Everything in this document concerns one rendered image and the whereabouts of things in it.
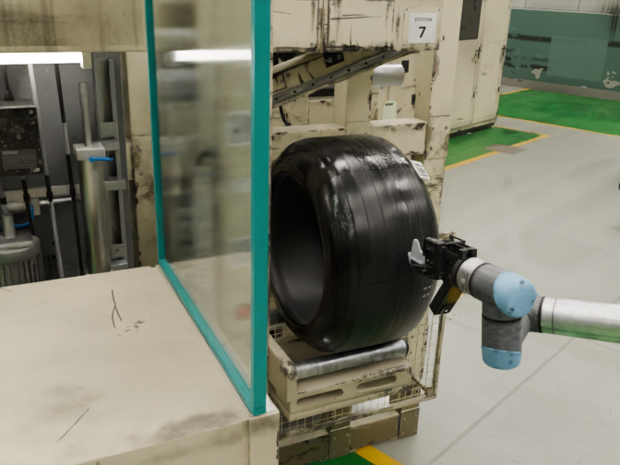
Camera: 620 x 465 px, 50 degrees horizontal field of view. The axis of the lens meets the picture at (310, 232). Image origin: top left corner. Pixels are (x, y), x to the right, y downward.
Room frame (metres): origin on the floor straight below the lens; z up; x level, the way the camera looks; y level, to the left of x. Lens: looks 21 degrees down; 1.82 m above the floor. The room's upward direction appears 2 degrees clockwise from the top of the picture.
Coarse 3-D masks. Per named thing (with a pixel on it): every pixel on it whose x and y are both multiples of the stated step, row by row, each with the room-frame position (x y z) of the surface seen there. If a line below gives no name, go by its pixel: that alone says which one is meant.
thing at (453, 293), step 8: (448, 280) 1.24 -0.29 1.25; (440, 288) 1.26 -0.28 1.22; (448, 288) 1.24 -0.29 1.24; (456, 288) 1.24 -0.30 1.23; (440, 296) 1.26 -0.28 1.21; (448, 296) 1.25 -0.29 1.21; (456, 296) 1.26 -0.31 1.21; (432, 304) 1.28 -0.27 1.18; (440, 304) 1.26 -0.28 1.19; (448, 304) 1.27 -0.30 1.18; (440, 312) 1.27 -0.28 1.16; (448, 312) 1.29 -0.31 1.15
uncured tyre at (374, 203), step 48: (336, 144) 1.58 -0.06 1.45; (384, 144) 1.62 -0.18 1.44; (288, 192) 1.85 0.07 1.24; (336, 192) 1.44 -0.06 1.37; (384, 192) 1.46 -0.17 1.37; (288, 240) 1.85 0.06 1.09; (336, 240) 1.39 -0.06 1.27; (384, 240) 1.39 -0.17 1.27; (288, 288) 1.76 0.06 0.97; (336, 288) 1.37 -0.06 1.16; (384, 288) 1.37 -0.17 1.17; (432, 288) 1.44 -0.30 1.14; (336, 336) 1.40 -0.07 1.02; (384, 336) 1.44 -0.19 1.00
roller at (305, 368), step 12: (360, 348) 1.52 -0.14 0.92; (372, 348) 1.52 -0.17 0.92; (384, 348) 1.53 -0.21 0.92; (396, 348) 1.54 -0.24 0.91; (408, 348) 1.55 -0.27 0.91; (312, 360) 1.45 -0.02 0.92; (324, 360) 1.46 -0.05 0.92; (336, 360) 1.46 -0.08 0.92; (348, 360) 1.48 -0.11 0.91; (360, 360) 1.49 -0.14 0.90; (372, 360) 1.51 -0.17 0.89; (300, 372) 1.42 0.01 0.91; (312, 372) 1.43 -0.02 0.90; (324, 372) 1.45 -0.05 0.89
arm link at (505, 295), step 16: (480, 272) 1.16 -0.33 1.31; (496, 272) 1.14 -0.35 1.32; (512, 272) 1.13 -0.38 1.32; (480, 288) 1.14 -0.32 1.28; (496, 288) 1.10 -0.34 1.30; (512, 288) 1.08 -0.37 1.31; (528, 288) 1.09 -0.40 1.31; (496, 304) 1.09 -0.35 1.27; (512, 304) 1.08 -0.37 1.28; (528, 304) 1.09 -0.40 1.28
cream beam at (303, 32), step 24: (288, 0) 1.76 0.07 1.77; (312, 0) 1.79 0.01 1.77; (336, 0) 1.82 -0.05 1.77; (360, 0) 1.85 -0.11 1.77; (384, 0) 1.88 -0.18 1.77; (408, 0) 1.92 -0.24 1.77; (432, 0) 1.95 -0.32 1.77; (288, 24) 1.76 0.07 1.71; (312, 24) 1.79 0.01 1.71; (336, 24) 1.82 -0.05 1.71; (360, 24) 1.85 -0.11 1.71; (384, 24) 1.88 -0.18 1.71; (408, 24) 1.92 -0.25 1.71; (288, 48) 1.76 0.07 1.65; (312, 48) 1.79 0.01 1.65; (336, 48) 1.82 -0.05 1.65; (360, 48) 1.86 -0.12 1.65; (384, 48) 1.89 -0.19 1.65; (408, 48) 1.92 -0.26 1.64; (432, 48) 1.96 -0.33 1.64
